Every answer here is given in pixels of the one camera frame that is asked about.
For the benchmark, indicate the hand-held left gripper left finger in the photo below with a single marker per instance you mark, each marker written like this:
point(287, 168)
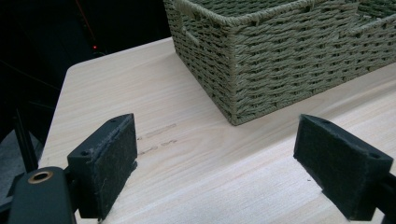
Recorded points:
point(102, 168)

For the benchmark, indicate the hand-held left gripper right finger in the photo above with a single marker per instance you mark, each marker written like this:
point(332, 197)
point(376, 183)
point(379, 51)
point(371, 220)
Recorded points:
point(339, 168)

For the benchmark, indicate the black metal stand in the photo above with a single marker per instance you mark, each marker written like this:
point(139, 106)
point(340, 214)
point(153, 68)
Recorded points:
point(23, 140)

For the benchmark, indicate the green woven basket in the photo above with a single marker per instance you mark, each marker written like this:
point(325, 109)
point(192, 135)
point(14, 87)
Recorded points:
point(277, 53)

